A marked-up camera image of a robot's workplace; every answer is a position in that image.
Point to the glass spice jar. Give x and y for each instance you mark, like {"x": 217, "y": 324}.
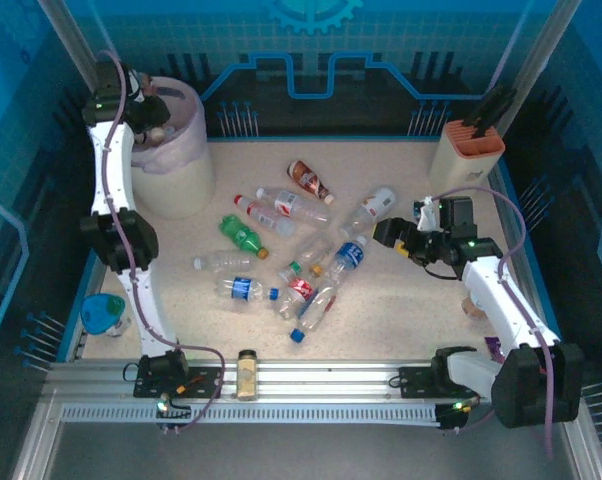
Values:
{"x": 246, "y": 375}

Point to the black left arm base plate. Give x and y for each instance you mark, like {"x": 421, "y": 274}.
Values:
{"x": 206, "y": 382}

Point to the clear bottle blue cap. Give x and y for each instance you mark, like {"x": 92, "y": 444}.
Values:
{"x": 316, "y": 310}

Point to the cream knife block orange top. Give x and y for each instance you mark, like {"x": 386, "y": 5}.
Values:
{"x": 461, "y": 165}

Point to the clear bottle red white label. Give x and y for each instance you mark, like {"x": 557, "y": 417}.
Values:
{"x": 287, "y": 202}

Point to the white trash bin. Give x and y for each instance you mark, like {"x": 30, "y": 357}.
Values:
{"x": 188, "y": 125}

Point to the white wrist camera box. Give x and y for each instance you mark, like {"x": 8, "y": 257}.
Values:
{"x": 425, "y": 214}
{"x": 137, "y": 87}

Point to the blue label bottle white cap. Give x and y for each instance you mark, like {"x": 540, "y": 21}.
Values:
{"x": 350, "y": 255}

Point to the blue green plastic container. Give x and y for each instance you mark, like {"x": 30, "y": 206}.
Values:
{"x": 101, "y": 310}

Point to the cream plastic bin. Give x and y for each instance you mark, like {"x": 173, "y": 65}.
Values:
{"x": 181, "y": 190}

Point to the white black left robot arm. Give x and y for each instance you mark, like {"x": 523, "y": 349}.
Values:
{"x": 111, "y": 165}

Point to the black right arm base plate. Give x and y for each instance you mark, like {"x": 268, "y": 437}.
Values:
{"x": 411, "y": 382}

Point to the brown copper label plastic bottle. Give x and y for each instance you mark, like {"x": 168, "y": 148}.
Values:
{"x": 306, "y": 177}

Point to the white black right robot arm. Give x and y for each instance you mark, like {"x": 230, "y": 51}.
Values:
{"x": 506, "y": 305}

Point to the purple candy bag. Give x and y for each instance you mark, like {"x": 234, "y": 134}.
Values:
{"x": 494, "y": 347}

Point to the aluminium frame rail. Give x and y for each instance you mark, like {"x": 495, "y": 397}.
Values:
{"x": 331, "y": 380}

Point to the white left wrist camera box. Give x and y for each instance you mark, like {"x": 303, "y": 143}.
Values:
{"x": 137, "y": 87}

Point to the red cola label plastic bottle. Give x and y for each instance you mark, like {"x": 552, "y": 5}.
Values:
{"x": 300, "y": 290}

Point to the green plastic bottle orange cap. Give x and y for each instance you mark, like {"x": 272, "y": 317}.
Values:
{"x": 238, "y": 235}

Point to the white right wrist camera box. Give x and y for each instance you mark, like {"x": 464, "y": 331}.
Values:
{"x": 425, "y": 214}

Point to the aluminium frame post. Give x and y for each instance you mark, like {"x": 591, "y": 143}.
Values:
{"x": 66, "y": 35}
{"x": 546, "y": 40}

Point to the red cap pink label bottle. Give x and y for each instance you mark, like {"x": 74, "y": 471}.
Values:
{"x": 266, "y": 216}

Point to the white orange label plastic bottle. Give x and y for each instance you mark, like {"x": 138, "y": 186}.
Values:
{"x": 376, "y": 202}

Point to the tan round object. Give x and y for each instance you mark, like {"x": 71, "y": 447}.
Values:
{"x": 473, "y": 309}

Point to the clear plain bottle white cap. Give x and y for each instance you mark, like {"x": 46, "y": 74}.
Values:
{"x": 226, "y": 260}

